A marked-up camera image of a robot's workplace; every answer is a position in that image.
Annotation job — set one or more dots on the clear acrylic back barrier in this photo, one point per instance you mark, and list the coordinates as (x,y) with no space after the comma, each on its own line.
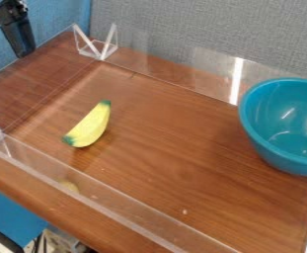
(214,74)

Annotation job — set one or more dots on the clear acrylic front barrier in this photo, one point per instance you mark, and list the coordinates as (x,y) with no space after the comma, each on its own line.
(166,231)

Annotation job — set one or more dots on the yellow toy banana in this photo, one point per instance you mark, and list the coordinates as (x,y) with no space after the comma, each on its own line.
(91,127)

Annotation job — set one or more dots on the blue plastic bowl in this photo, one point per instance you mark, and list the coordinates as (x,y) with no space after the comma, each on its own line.
(273,114)

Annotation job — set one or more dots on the clear acrylic corner bracket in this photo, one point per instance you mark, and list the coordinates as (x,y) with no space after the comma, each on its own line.
(94,48)

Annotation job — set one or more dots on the clear acrylic barrier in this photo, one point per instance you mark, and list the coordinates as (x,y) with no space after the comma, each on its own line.
(166,231)
(214,74)

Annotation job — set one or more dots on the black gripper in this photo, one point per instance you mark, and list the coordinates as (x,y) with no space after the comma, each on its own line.
(17,26)

